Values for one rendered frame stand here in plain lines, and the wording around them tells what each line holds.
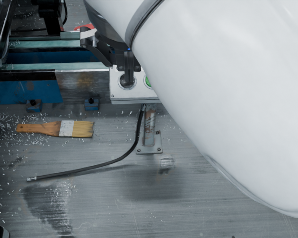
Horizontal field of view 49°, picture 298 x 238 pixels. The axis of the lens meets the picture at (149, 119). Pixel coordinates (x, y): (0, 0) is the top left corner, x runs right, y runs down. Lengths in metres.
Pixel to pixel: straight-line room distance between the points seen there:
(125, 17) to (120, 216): 0.62
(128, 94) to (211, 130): 0.45
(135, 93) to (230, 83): 0.47
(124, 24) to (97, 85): 0.68
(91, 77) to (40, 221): 0.37
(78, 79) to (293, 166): 0.74
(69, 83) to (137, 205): 0.36
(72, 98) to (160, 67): 0.75
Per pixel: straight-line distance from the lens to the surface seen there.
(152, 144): 0.85
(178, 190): 0.81
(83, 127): 0.90
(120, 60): 0.49
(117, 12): 0.22
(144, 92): 0.64
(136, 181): 0.82
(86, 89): 0.90
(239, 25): 0.19
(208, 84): 0.18
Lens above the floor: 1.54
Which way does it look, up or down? 54 degrees down
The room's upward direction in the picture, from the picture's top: 3 degrees clockwise
